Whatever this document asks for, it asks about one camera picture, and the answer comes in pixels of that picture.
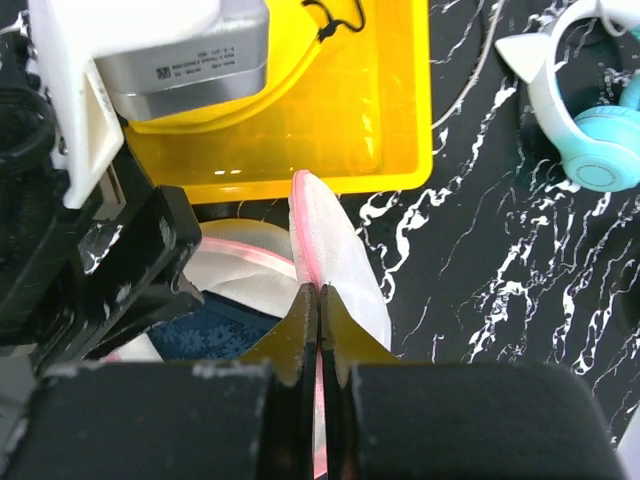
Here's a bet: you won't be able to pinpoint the yellow plastic tray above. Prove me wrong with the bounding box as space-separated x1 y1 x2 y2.
125 1 433 204

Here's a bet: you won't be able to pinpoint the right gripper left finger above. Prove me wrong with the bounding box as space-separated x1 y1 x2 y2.
1 284 318 479

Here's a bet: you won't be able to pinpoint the teal white cat-ear headphones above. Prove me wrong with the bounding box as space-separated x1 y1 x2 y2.
495 1 639 192

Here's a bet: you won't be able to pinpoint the white pink mesh laundry bag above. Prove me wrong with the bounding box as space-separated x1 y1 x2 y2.
102 169 391 480

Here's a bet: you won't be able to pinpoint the white headphone cable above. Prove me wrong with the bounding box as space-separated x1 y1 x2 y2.
429 0 506 132

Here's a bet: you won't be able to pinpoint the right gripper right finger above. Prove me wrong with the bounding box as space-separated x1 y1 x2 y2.
319 286 625 479

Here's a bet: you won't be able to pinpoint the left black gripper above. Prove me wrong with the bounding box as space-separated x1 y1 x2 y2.
1 19 203 370

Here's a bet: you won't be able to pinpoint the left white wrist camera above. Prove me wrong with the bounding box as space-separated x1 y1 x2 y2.
28 1 270 209

